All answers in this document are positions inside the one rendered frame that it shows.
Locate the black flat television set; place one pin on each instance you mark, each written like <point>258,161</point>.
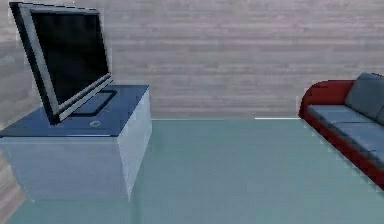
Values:
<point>70,56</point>

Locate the white cabinet with blue top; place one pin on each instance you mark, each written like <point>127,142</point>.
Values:
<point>73,166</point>

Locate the red sofa with grey cushions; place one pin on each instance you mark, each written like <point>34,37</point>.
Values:
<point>350,123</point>

